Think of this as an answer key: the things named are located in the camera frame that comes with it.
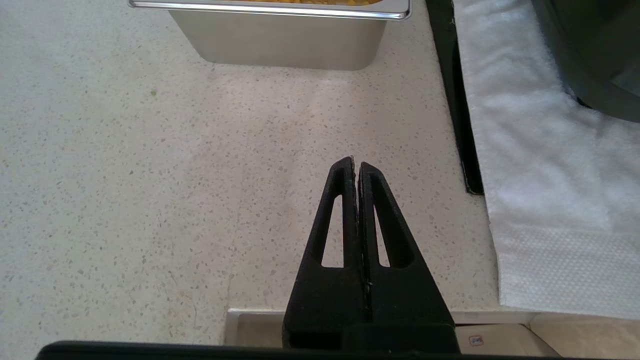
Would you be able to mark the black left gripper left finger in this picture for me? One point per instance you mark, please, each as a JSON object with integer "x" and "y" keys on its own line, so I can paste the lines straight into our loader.
{"x": 325, "y": 295}

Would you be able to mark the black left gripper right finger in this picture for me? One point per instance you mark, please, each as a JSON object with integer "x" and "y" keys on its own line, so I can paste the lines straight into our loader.
{"x": 405, "y": 295}

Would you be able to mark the white towel under cooker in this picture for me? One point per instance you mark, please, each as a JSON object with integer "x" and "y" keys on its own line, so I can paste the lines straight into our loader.
{"x": 550, "y": 175}

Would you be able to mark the black rice cooker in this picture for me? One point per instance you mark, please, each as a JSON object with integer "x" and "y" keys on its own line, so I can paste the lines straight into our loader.
{"x": 600, "y": 55}

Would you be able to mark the beige cardboard box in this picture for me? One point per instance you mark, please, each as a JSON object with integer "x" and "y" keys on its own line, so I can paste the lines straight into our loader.
{"x": 550, "y": 342}

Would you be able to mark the stainless steel tray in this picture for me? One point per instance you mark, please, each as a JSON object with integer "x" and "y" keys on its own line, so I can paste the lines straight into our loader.
{"x": 280, "y": 42}

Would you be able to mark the yellow corn kernels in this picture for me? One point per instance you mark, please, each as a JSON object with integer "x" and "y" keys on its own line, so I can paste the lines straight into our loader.
{"x": 320, "y": 1}

